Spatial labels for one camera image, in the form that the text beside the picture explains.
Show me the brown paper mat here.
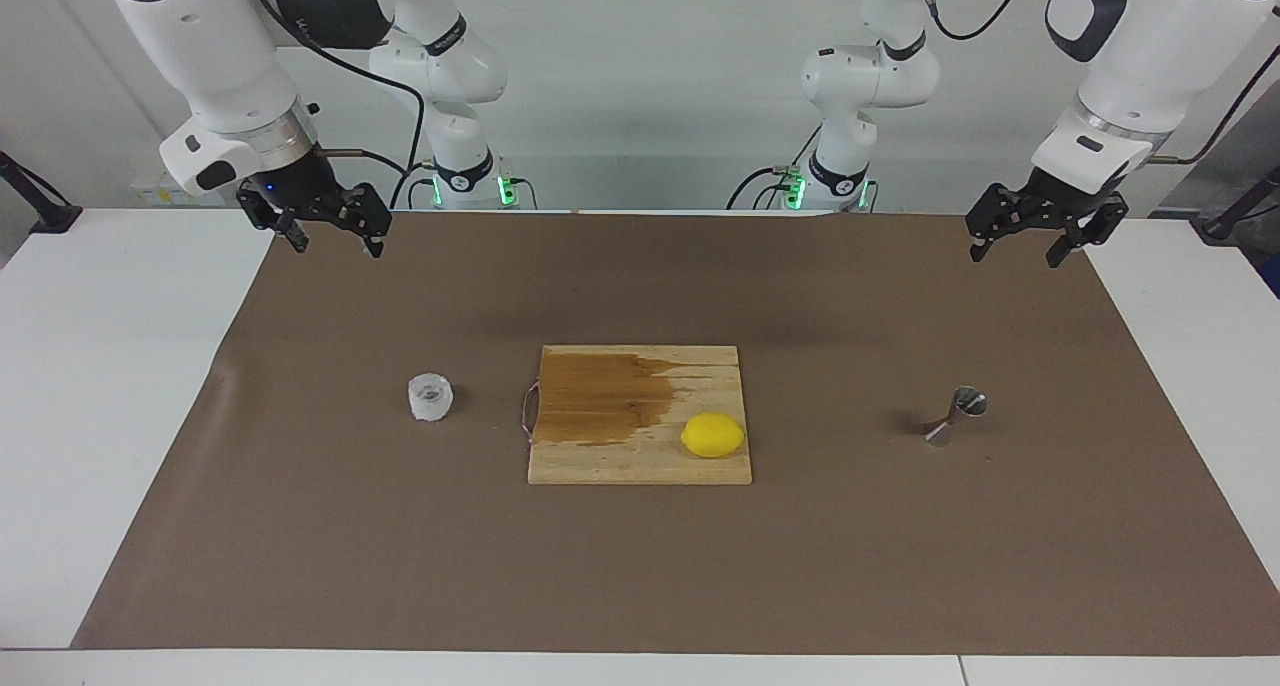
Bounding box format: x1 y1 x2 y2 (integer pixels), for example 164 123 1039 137
72 211 1280 657

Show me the black base cable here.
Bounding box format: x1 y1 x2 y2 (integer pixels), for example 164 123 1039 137
388 161 441 210
727 126 821 210

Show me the wooden cutting board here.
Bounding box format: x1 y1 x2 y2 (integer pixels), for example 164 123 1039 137
522 344 753 486

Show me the black clamp stand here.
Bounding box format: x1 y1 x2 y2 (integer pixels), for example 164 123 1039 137
0 151 83 235
1200 161 1280 245

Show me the yellow lemon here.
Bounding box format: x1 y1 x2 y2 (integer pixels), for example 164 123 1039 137
681 412 747 459

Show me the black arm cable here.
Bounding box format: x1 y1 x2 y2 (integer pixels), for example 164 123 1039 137
245 0 426 212
915 0 1280 167

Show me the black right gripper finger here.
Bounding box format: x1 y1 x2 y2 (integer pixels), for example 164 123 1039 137
237 188 311 254
340 183 392 259

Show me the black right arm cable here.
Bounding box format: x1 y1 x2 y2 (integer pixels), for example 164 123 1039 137
245 0 426 212

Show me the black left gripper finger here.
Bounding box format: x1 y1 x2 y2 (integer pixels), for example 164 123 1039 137
965 184 1031 263
1046 194 1129 269

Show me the steel double jigger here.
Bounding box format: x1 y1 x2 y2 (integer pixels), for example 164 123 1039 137
922 386 989 448

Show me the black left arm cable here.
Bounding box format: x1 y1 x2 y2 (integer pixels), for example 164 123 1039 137
915 0 1280 167

